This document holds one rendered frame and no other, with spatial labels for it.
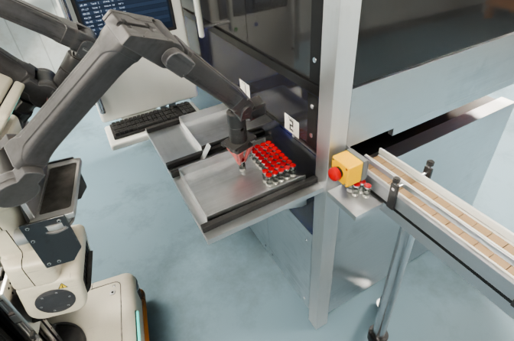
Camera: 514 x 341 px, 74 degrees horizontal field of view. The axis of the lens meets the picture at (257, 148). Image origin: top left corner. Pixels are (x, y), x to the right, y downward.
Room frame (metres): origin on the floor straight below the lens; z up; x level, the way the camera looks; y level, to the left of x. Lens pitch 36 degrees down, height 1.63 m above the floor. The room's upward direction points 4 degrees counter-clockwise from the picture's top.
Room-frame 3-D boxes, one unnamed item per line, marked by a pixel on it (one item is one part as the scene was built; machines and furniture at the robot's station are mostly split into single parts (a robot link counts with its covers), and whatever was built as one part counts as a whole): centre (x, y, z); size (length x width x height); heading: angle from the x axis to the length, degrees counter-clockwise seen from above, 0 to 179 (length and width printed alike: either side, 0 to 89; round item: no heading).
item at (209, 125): (1.24, 0.11, 0.90); 0.34 x 0.26 x 0.04; 116
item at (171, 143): (1.05, 0.10, 0.87); 0.70 x 0.48 x 0.02; 26
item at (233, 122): (0.93, 0.05, 1.09); 0.07 x 0.06 x 0.07; 126
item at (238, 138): (0.92, 0.06, 1.03); 0.10 x 0.07 x 0.07; 131
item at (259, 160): (0.92, -0.02, 0.90); 0.18 x 0.02 x 0.05; 26
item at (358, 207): (0.76, -0.30, 0.87); 0.14 x 0.13 x 0.02; 116
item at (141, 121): (1.45, 0.48, 0.82); 0.40 x 0.14 x 0.02; 116
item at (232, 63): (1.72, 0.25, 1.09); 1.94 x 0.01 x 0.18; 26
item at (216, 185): (0.88, 0.06, 0.90); 0.34 x 0.26 x 0.04; 116
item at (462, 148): (1.94, -0.19, 0.44); 2.06 x 1.00 x 0.88; 26
